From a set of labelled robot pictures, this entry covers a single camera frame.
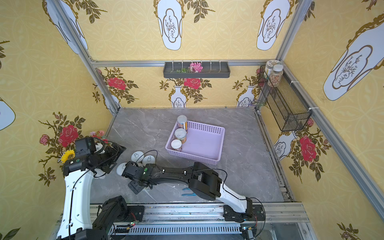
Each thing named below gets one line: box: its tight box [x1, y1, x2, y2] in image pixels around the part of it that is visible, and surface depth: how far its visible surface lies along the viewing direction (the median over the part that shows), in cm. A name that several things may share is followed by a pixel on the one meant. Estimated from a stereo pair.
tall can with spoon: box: [177, 115, 188, 130], surface depth 98 cm
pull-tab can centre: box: [142, 155, 156, 167], surface depth 89 cm
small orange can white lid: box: [171, 139, 182, 150], surface depth 94 cm
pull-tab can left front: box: [116, 162, 127, 176], surface depth 86 cm
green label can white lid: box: [174, 128, 187, 144], surface depth 99 cm
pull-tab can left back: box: [131, 151, 145, 163], surface depth 91 cm
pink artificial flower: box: [188, 62, 204, 73], surface depth 90 cm
